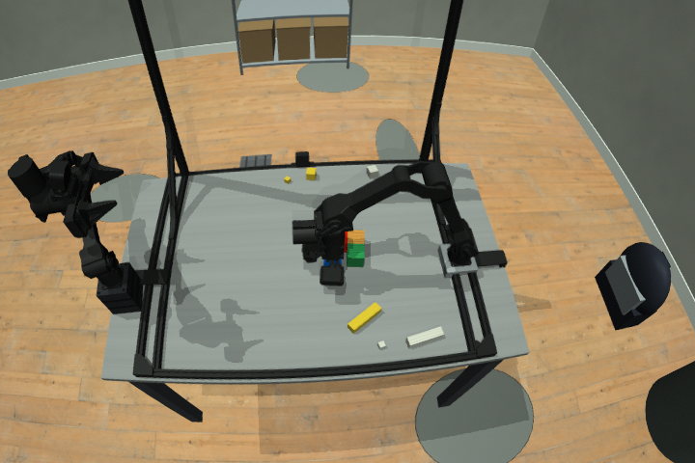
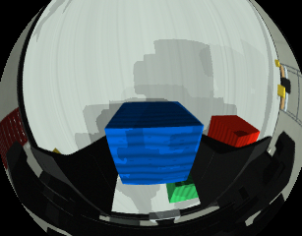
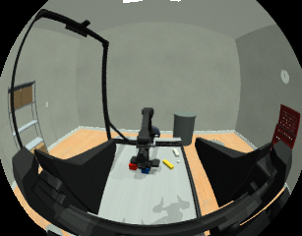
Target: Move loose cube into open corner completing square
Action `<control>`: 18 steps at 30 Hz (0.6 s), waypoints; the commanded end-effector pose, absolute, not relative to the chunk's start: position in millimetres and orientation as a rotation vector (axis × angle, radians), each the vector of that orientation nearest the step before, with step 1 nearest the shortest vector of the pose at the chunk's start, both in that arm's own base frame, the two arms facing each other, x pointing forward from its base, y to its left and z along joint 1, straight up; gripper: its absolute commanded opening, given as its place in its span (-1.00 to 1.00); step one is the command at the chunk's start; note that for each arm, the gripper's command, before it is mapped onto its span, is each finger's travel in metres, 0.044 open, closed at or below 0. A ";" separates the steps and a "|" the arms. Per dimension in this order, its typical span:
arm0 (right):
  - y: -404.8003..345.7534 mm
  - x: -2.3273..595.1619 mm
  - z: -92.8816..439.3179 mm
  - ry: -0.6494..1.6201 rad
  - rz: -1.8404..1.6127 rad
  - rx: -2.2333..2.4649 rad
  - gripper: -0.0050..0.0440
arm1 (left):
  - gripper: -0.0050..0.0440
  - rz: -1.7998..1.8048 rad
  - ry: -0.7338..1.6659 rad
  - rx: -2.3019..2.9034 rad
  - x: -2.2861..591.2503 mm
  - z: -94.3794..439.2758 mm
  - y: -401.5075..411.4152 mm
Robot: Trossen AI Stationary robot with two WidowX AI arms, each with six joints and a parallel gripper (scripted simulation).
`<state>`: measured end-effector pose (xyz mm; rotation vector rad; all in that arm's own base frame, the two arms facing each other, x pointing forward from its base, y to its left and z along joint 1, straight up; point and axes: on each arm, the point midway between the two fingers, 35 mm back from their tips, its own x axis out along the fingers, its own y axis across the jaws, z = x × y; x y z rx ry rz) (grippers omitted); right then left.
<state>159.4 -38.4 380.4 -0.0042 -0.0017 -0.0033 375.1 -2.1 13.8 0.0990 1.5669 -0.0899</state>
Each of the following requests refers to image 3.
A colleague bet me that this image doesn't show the blue cube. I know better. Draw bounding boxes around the blue cube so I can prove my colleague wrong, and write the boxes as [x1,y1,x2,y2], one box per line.
[141,168,149,174]

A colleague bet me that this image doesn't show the cream rectangular bar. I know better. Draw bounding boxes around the cream rectangular bar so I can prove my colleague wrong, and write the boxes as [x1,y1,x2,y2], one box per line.
[173,148,179,157]

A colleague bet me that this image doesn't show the yellow rectangular bar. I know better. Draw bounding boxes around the yellow rectangular bar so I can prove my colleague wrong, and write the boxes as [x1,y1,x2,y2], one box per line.
[162,159,174,170]

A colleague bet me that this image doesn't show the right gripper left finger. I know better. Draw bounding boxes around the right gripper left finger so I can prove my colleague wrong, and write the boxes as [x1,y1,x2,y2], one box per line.
[33,139,117,215]

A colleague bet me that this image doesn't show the red cube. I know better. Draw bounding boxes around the red cube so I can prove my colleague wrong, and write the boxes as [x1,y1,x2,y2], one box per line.
[129,163,138,170]

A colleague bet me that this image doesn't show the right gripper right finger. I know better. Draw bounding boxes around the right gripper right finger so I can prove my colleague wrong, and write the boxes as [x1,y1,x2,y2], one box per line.
[195,137,272,207]

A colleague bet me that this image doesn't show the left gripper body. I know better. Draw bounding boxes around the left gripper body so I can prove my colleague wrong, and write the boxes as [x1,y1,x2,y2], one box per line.
[130,154,160,167]

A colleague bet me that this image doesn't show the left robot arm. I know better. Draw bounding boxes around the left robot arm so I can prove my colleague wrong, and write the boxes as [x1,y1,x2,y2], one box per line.
[136,108,155,169]

